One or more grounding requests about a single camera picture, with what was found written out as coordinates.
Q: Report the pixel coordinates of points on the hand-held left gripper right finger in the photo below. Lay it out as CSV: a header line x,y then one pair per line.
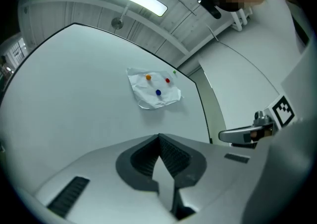
x,y
218,181

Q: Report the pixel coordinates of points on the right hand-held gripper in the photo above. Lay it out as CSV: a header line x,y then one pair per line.
x,y
282,114

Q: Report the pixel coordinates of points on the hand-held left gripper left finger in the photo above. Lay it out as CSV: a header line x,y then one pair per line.
x,y
99,181

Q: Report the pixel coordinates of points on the red round magnet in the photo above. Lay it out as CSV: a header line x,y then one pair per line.
x,y
167,80

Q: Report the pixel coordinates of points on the blue round magnet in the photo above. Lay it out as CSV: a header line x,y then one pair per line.
x,y
158,92

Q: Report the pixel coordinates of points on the white paper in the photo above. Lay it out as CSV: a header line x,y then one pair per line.
x,y
148,99

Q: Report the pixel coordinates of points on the orange round magnet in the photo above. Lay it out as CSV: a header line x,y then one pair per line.
x,y
148,77

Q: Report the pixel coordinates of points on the person's white printed t-shirt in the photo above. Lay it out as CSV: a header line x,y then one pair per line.
x,y
284,181

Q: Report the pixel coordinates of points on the white ceiling pipes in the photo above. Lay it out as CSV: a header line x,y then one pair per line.
x,y
239,21

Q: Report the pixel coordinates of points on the window with blinds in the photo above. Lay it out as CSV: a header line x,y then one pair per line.
x,y
17,53

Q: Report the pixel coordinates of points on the round grey ceiling fixture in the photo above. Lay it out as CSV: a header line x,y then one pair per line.
x,y
117,23

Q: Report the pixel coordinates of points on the black head-mounted camera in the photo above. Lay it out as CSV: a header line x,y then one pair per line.
x,y
210,7

